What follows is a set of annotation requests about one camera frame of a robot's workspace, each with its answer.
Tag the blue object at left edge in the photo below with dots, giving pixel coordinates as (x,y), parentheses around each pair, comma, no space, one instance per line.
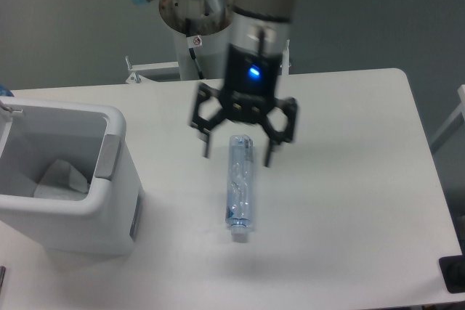
(5,92)

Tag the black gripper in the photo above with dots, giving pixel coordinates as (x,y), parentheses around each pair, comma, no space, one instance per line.
(247,96)

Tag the black object at table edge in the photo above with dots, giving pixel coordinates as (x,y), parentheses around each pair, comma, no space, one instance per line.
(452,268)

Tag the white trash can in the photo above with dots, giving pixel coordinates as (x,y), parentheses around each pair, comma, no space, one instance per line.
(34,134)

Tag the white paper tissue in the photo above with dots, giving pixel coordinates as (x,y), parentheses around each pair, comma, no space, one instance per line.
(62,181)

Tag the white furniture frame right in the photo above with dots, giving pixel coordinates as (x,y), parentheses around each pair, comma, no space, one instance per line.
(451,124)

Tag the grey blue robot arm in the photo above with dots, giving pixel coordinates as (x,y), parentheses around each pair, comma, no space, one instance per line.
(258,36)

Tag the white pedestal base frame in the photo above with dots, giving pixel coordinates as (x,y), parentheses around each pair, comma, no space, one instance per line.
(159,71)

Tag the clear plastic water bottle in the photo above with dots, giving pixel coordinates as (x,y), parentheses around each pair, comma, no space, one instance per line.
(240,188)

